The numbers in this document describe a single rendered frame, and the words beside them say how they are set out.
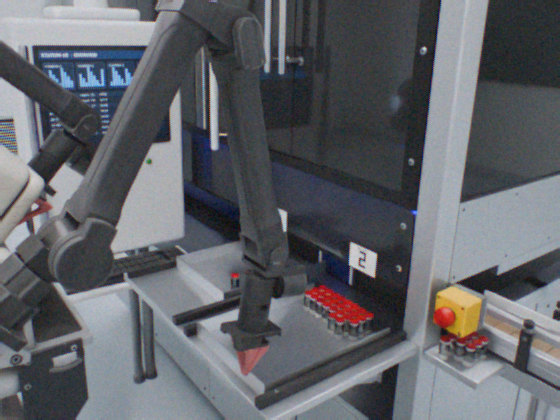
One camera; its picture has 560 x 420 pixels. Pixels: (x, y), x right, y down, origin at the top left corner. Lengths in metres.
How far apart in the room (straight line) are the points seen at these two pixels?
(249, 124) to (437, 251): 0.50
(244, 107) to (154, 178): 1.03
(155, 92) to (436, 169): 0.58
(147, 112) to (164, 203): 1.13
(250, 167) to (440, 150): 0.40
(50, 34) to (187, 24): 0.95
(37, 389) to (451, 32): 0.93
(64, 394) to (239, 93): 0.57
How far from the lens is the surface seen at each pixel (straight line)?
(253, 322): 0.96
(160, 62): 0.72
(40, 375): 0.94
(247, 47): 0.75
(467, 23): 1.02
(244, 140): 0.81
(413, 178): 1.10
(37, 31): 1.63
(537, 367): 1.19
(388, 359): 1.15
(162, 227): 1.85
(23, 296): 0.73
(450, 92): 1.03
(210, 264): 1.52
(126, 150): 0.71
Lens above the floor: 1.53
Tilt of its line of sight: 18 degrees down
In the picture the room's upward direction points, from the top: 1 degrees clockwise
